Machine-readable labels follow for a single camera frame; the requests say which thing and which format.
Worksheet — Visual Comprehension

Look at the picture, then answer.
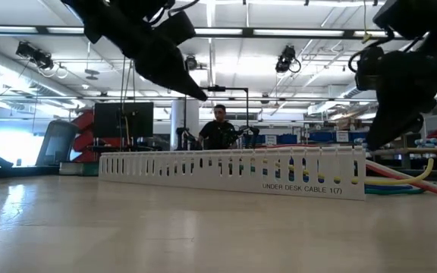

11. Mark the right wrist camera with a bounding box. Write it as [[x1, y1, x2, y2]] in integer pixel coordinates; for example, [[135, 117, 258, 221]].
[[354, 44, 385, 92]]

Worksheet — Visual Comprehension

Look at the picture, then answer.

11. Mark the white pillar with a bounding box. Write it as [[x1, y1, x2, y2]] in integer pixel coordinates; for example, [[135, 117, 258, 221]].
[[171, 99, 200, 149]]

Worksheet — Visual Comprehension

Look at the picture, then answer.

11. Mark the yellow cable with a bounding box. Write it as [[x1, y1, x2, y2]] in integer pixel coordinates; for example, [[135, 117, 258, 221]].
[[262, 157, 435, 187]]

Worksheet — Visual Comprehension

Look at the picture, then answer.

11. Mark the black gantry frame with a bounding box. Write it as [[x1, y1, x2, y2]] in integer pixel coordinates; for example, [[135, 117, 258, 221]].
[[183, 85, 250, 151]]

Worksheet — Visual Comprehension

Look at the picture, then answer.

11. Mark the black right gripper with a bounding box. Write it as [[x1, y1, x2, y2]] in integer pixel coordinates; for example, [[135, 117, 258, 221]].
[[366, 52, 437, 152]]

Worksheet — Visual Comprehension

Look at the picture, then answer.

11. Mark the grey chair back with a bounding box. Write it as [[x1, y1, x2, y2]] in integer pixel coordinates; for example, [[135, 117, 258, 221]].
[[35, 119, 80, 168]]

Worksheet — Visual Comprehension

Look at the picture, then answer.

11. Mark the round black ceiling camera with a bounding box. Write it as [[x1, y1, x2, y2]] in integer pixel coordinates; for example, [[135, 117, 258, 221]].
[[184, 55, 199, 72]]

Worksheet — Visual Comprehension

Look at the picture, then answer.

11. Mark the white slotted cable raceway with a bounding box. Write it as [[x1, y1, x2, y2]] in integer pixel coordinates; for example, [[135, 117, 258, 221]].
[[98, 146, 367, 202]]

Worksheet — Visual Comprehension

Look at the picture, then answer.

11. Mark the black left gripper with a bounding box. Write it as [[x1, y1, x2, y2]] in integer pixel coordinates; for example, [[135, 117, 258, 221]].
[[61, 0, 208, 102]]

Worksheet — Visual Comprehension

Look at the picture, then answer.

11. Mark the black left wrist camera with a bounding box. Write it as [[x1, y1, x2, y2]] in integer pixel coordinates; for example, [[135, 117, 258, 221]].
[[152, 10, 197, 46]]

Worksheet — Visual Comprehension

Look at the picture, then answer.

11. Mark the shelf rack with blue bins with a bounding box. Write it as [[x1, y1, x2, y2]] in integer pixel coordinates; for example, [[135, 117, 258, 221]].
[[250, 124, 373, 149]]

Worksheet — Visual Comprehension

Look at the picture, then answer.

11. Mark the black monitor screen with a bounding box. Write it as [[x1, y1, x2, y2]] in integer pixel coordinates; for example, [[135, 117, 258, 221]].
[[93, 102, 155, 140]]

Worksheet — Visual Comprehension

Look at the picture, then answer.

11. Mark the green cable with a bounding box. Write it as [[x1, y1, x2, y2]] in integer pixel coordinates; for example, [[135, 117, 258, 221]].
[[237, 162, 427, 196]]

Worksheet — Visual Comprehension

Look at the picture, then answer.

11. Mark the person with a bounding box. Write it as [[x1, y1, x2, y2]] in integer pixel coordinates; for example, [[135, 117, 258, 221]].
[[198, 104, 238, 151]]

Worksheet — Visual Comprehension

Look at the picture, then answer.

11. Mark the yellow hanging tag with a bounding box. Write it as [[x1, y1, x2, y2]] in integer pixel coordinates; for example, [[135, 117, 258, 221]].
[[361, 0, 373, 45]]

